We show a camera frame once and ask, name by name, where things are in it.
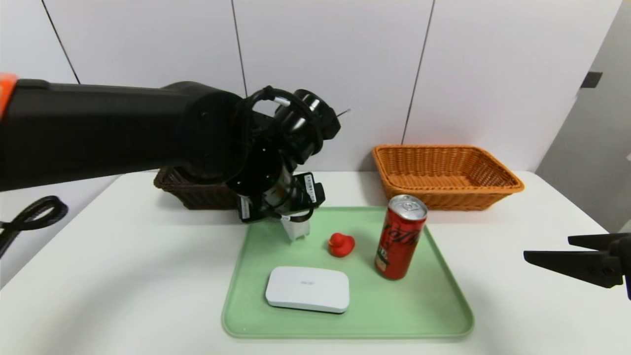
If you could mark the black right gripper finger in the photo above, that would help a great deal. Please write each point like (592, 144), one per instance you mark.
(606, 240)
(581, 264)

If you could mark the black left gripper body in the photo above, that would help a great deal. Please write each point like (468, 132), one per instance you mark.
(256, 208)

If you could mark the white round vented container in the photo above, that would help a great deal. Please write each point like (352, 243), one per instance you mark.
(297, 230)

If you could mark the red rubber duck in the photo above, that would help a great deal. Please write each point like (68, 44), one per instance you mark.
(341, 245)

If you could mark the white rectangular deli case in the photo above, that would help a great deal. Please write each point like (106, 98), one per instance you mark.
(308, 289)

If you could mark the red cola can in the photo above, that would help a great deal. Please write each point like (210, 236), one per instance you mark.
(399, 241)

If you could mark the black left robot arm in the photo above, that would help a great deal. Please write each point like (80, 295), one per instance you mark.
(98, 133)

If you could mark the dark brown wicker basket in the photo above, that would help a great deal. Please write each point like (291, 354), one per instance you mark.
(197, 197)

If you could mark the orange wicker basket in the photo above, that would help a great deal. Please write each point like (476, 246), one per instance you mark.
(443, 197)

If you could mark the green plastic tray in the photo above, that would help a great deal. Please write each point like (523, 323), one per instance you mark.
(394, 305)

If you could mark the dark wall fixture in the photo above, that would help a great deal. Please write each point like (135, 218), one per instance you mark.
(590, 80)

